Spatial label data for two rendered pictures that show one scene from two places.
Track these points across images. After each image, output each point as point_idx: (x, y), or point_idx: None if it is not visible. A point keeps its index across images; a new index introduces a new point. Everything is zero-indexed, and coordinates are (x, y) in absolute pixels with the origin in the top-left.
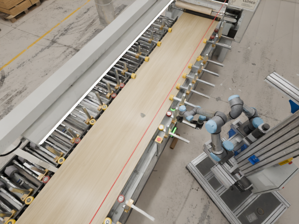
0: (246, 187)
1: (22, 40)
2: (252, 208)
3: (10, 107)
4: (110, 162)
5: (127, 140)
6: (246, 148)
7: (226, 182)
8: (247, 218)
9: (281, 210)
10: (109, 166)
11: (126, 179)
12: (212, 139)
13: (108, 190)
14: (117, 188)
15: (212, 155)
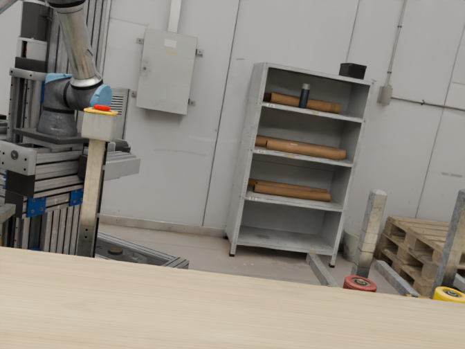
0: (126, 144)
1: None
2: (115, 259)
3: None
4: (281, 348)
5: (82, 318)
6: (61, 72)
7: (129, 158)
8: (140, 263)
9: (97, 233)
10: (306, 347)
11: (288, 283)
12: (82, 34)
13: (386, 317)
14: (348, 298)
15: (102, 95)
